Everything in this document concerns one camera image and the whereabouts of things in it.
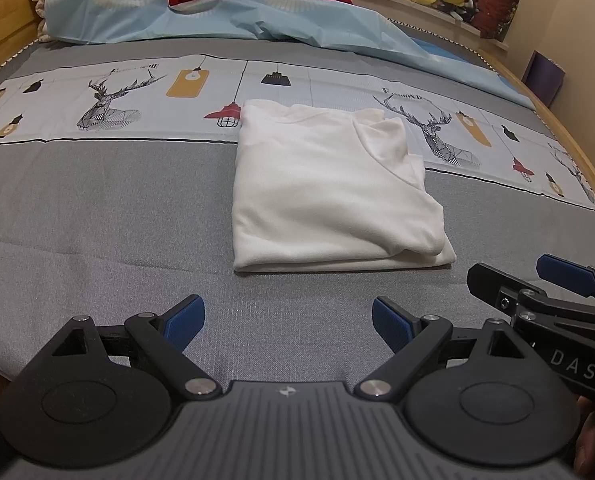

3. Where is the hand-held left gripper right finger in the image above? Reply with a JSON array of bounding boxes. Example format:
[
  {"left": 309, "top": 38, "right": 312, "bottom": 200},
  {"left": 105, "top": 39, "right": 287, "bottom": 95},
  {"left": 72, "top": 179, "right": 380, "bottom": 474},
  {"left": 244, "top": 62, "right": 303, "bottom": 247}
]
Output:
[{"left": 353, "top": 296, "right": 531, "bottom": 401}]

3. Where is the light blue duvet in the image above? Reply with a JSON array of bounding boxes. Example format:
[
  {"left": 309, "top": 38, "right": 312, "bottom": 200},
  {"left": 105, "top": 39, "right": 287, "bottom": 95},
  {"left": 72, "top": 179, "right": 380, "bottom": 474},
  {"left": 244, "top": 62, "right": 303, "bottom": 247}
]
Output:
[{"left": 42, "top": 0, "right": 537, "bottom": 112}]

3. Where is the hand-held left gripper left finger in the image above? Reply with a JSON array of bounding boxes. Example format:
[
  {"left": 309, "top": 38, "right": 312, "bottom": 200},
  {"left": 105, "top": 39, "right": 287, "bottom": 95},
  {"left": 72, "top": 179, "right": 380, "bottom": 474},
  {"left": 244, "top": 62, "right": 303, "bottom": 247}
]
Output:
[{"left": 36, "top": 294, "right": 223, "bottom": 402}]

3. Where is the grey printed bed sheet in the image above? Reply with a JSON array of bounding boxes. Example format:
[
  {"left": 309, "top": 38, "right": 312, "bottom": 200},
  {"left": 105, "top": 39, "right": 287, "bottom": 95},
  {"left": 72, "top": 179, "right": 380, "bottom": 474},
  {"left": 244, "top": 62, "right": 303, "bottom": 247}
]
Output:
[{"left": 0, "top": 39, "right": 595, "bottom": 382}]

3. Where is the white long-sleeved shirt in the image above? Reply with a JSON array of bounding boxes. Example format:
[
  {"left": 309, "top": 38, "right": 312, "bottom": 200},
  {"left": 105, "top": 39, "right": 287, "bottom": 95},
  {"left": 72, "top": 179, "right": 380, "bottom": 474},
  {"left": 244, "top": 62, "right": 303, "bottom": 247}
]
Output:
[{"left": 231, "top": 98, "right": 458, "bottom": 275}]

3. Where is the dark red cushion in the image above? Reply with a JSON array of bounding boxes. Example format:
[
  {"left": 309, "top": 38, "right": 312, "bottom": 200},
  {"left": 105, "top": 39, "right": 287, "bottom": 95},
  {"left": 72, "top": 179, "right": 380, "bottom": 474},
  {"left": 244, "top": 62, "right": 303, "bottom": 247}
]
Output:
[{"left": 470, "top": 0, "right": 521, "bottom": 41}]

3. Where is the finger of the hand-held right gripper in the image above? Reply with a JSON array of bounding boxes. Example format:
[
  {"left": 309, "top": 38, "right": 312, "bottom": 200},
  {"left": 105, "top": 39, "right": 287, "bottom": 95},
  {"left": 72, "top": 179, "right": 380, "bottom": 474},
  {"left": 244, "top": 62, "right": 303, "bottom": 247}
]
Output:
[
  {"left": 536, "top": 254, "right": 595, "bottom": 309},
  {"left": 466, "top": 262, "right": 595, "bottom": 334}
]

